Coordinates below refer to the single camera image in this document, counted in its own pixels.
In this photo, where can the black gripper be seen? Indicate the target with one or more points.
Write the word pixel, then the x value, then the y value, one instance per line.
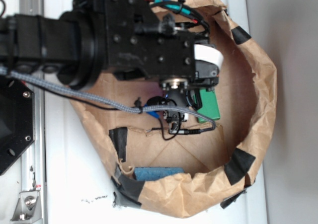
pixel 140 45

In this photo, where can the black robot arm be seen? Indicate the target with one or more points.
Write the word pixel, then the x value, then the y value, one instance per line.
pixel 69 48

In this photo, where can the green plastic block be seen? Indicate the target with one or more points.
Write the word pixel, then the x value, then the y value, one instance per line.
pixel 209 105

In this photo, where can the torn brown paper bag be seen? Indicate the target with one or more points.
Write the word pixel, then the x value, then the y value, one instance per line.
pixel 218 165

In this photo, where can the blue sponge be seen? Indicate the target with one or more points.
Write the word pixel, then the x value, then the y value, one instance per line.
pixel 155 173

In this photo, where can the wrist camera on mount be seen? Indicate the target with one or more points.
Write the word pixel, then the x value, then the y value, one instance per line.
pixel 174 97

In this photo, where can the black octagonal mount plate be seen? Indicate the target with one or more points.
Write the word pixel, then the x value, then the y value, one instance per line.
pixel 16 121

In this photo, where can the aluminium extrusion rail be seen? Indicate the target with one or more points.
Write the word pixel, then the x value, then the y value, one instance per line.
pixel 33 160

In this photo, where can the metal corner bracket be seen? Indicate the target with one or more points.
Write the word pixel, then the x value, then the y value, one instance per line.
pixel 28 208

